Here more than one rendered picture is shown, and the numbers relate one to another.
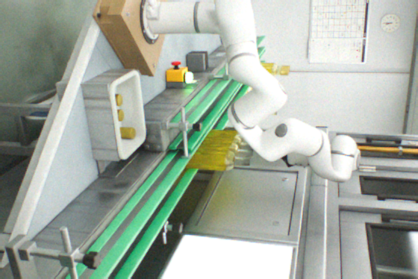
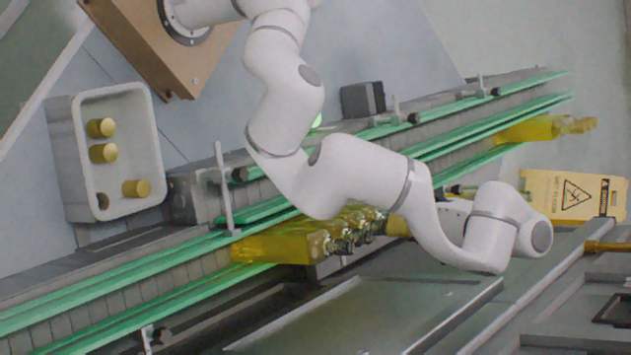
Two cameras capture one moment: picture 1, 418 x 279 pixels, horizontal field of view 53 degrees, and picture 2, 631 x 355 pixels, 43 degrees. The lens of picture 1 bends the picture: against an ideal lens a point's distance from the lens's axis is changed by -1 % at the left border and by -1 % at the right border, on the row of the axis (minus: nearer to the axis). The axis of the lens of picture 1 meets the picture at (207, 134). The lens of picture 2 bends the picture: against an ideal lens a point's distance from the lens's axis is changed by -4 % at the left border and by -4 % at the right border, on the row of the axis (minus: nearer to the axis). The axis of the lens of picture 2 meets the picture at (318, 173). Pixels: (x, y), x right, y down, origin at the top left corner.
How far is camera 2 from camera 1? 0.67 m
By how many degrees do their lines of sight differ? 25
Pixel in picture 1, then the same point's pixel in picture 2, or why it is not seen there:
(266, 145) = (297, 185)
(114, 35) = (114, 31)
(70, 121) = (15, 152)
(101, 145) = (71, 197)
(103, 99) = (66, 119)
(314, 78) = not seen: outside the picture
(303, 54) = not seen: outside the picture
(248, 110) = (259, 120)
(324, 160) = (423, 220)
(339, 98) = not seen: outside the picture
